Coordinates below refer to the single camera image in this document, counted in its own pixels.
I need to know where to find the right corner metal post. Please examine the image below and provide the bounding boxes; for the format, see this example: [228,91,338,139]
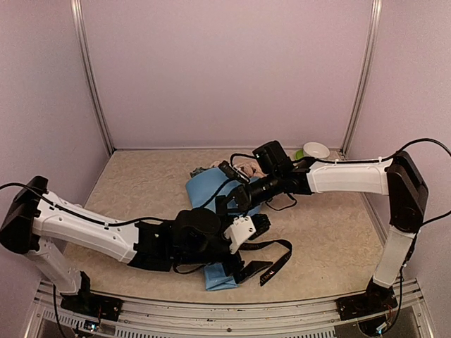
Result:
[340,0,383,156]

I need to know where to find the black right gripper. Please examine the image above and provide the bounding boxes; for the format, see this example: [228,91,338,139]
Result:
[218,170,283,212]

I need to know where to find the fake flower bunch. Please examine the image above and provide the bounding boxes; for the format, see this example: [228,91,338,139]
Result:
[190,160,266,178]

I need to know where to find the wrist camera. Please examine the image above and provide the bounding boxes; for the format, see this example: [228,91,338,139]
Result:
[223,214,271,254]
[218,161,250,184]

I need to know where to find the black printed ribbon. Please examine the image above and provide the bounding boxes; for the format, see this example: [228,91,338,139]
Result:
[240,239,292,287]

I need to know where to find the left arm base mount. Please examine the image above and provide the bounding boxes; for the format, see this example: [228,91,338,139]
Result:
[61,271,123,322]

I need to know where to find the white ceramic bowl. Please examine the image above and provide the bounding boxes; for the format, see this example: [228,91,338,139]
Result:
[302,142,330,159]

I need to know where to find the left corner metal post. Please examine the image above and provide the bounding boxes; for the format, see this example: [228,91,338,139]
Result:
[70,0,116,156]

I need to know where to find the blue wrapping paper sheet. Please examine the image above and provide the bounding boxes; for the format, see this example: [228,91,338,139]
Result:
[185,167,261,292]

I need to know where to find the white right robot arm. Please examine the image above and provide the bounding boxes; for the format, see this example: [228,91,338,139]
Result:
[218,141,428,313]

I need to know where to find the green plastic saucer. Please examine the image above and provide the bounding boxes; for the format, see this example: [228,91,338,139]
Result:
[295,149,304,161]

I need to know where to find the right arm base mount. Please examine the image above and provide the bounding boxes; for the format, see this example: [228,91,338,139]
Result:
[335,277,398,320]

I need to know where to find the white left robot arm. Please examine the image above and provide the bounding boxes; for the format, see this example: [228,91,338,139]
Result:
[1,176,273,313]

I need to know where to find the aluminium table frame rail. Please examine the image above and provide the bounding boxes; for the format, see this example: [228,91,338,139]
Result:
[24,277,438,338]

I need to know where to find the corner metal post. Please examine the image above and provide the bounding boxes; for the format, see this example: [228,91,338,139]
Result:
[340,0,383,156]
[70,0,116,156]

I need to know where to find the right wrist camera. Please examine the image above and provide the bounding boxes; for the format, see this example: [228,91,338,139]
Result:
[218,161,250,184]

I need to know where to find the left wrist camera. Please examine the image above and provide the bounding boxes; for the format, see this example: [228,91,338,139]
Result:
[223,214,271,254]

